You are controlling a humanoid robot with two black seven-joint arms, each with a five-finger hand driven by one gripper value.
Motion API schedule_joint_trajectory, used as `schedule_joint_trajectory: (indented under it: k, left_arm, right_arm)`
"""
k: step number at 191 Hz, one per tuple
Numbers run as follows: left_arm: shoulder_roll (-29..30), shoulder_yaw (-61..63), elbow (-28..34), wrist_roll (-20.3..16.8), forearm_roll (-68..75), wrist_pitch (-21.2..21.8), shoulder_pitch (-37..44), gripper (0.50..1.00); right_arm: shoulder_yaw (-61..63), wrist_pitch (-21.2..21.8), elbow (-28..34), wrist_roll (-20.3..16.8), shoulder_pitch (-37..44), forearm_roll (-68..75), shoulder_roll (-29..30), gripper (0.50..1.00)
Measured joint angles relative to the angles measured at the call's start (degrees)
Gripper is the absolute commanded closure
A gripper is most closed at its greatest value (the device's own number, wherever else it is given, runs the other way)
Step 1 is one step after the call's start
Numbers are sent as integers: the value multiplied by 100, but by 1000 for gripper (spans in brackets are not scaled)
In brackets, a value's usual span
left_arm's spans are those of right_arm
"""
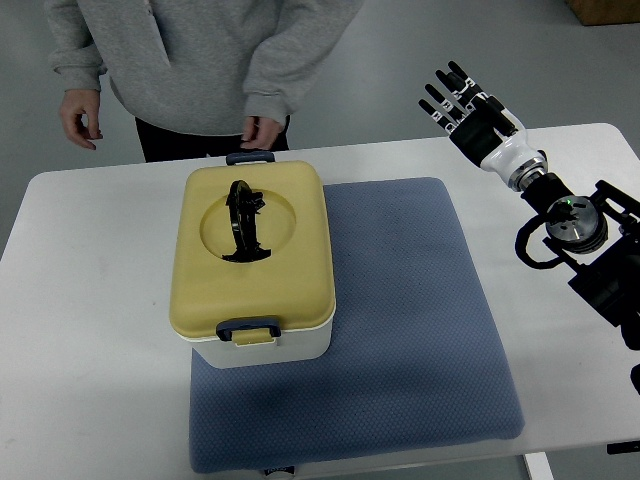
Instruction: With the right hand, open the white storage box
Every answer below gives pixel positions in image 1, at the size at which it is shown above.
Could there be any person's right hand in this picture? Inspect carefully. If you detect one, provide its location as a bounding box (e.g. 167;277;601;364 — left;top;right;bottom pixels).
59;89;103;151

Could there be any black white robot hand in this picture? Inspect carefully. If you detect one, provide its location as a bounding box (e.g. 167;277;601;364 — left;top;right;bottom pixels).
419;61;548;192

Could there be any person's left hand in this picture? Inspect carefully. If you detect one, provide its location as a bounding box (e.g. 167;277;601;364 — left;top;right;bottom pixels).
240;116;289;152

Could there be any yellow box lid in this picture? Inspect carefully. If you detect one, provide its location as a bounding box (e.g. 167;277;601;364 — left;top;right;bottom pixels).
169;161;336;343

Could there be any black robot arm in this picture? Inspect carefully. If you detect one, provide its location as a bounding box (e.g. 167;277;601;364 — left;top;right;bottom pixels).
515;173;639;351

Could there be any cardboard box corner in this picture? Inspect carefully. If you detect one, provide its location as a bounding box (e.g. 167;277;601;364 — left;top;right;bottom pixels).
565;0;639;26

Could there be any white storage box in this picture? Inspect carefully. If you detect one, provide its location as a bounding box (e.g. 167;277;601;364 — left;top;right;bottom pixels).
192;317;333;369

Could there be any person in grey hoodie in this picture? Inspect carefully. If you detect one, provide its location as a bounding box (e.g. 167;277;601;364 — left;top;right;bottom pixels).
44;1;362;163

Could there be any blue cushion mat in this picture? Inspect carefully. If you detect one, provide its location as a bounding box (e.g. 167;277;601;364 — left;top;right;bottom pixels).
189;178;525;473

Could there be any white table leg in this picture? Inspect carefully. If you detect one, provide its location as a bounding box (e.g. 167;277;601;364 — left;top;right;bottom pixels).
523;452;554;480

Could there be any black table bracket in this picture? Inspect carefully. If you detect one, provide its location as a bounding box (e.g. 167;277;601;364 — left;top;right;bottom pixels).
606;440;640;455

